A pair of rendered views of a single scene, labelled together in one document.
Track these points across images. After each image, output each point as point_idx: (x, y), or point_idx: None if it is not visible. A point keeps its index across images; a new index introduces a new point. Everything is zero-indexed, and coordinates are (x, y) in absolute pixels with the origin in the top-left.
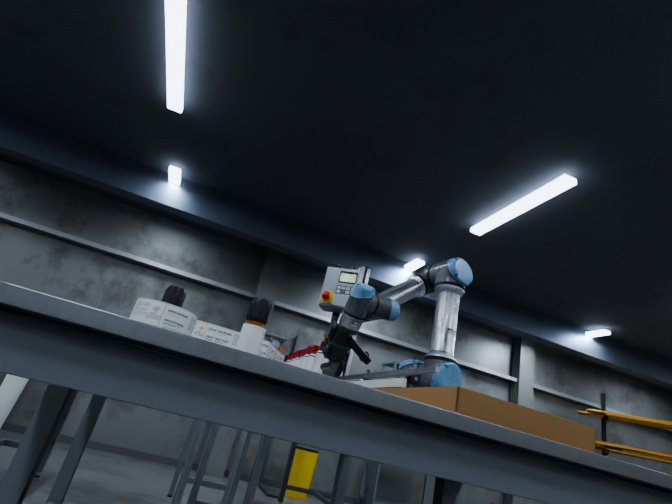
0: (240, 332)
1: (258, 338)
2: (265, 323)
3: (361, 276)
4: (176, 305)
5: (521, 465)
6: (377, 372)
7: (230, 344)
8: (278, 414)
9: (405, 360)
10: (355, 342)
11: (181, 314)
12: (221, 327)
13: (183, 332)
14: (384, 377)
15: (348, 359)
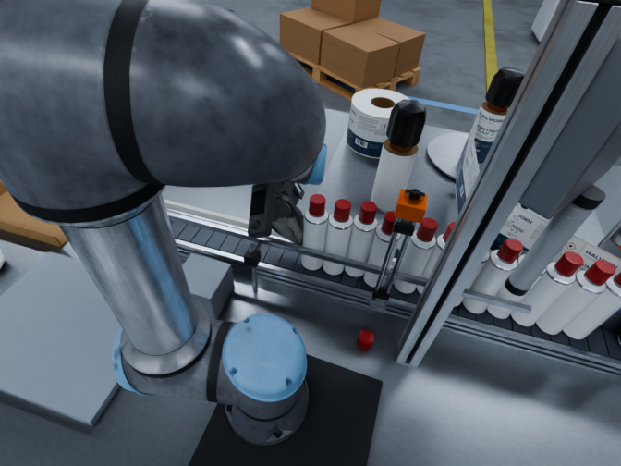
0: (476, 157)
1: (381, 161)
2: (392, 143)
3: (538, 50)
4: (490, 99)
5: None
6: (181, 214)
7: (467, 171)
8: None
9: (266, 313)
10: (251, 193)
11: (352, 110)
12: (473, 141)
13: (354, 128)
14: (169, 218)
15: (428, 289)
